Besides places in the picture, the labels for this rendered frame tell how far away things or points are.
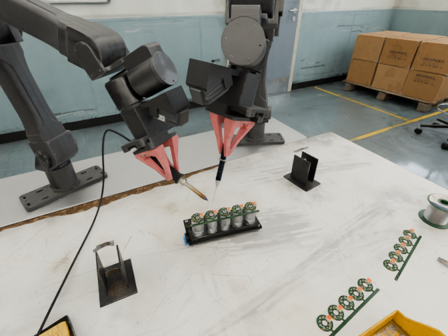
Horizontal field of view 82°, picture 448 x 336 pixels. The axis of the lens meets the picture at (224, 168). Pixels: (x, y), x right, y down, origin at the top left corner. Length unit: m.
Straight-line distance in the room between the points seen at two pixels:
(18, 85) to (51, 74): 2.33
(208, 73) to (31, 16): 0.32
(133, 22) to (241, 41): 2.65
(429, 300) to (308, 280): 0.20
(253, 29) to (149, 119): 0.23
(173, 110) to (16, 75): 0.36
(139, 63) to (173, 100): 0.08
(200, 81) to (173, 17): 2.73
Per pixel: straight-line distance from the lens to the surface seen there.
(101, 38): 0.50
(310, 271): 0.54
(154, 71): 0.44
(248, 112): 0.41
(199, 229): 0.53
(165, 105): 0.43
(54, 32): 0.54
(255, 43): 0.37
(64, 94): 3.04
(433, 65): 3.90
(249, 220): 0.56
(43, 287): 0.59
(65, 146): 0.71
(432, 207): 0.74
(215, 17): 3.28
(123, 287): 0.52
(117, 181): 0.77
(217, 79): 0.38
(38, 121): 0.69
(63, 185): 0.77
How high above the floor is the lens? 1.18
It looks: 34 degrees down
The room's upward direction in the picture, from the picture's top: straight up
